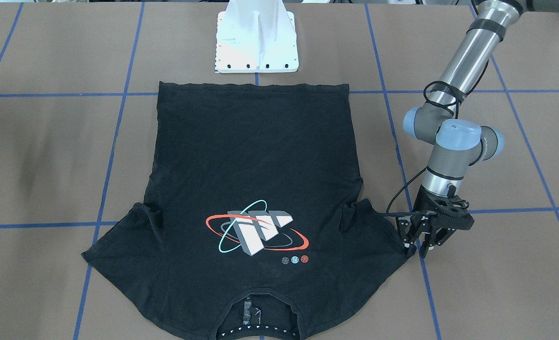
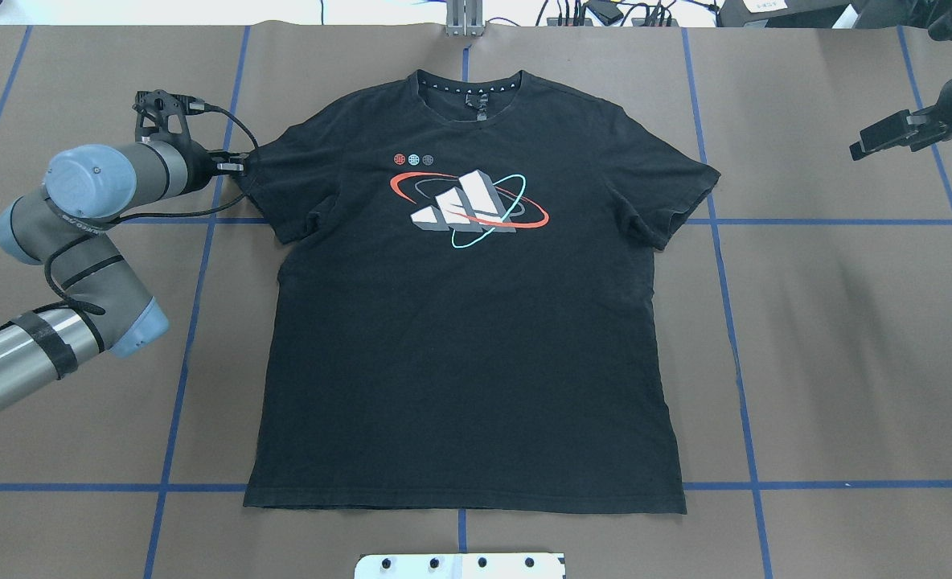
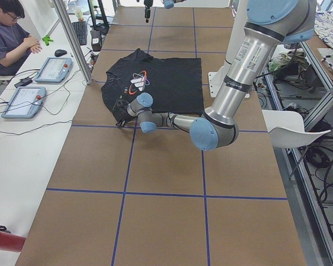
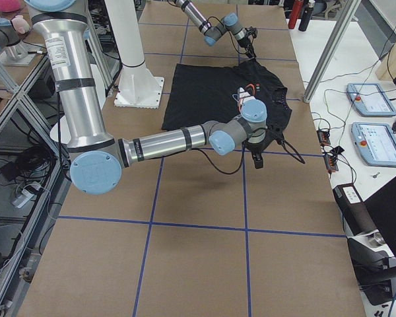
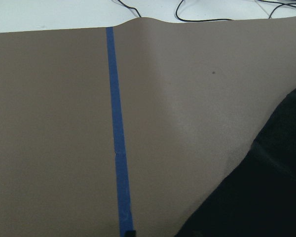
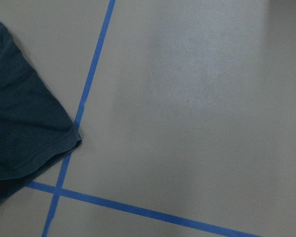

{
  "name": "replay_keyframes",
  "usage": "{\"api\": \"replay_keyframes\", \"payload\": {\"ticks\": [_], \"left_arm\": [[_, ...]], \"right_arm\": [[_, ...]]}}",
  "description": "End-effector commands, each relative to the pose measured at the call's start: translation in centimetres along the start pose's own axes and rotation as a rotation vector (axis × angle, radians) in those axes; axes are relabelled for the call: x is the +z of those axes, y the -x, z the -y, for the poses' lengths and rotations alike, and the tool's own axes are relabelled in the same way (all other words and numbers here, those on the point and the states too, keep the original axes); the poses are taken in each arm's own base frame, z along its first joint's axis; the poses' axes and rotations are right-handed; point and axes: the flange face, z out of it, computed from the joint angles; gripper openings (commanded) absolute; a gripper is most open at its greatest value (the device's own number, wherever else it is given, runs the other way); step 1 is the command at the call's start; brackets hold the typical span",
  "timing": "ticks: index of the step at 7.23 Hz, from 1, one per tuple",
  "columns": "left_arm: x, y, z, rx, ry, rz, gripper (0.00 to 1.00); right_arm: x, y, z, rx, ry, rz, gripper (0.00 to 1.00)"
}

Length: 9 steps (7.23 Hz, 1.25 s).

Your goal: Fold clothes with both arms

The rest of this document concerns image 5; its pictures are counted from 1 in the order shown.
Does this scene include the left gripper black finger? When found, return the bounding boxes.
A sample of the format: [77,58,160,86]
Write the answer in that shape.
[124,230,136,237]

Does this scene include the black printed t-shirt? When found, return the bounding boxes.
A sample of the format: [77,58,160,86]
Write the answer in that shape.
[177,89,296,237]

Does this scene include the blue tape grid lines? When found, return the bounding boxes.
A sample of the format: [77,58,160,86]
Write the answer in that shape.
[106,27,135,237]

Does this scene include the brown paper table cover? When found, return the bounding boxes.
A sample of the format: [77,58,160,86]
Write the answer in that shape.
[0,17,296,237]

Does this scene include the black cable on table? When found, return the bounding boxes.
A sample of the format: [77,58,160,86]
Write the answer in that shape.
[117,0,142,18]
[175,0,296,22]

